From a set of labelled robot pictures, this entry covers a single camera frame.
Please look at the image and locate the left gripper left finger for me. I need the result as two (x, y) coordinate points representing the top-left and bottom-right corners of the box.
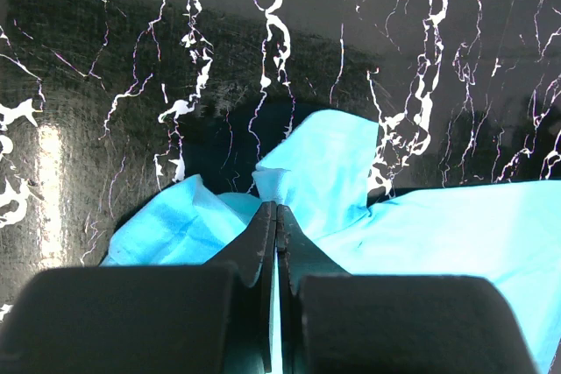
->
(206, 201), (277, 373)

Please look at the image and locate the cyan t shirt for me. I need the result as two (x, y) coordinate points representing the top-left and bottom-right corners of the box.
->
(103, 109), (560, 373)

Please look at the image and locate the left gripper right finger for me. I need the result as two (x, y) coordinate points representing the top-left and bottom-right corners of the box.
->
(277, 205), (349, 373)

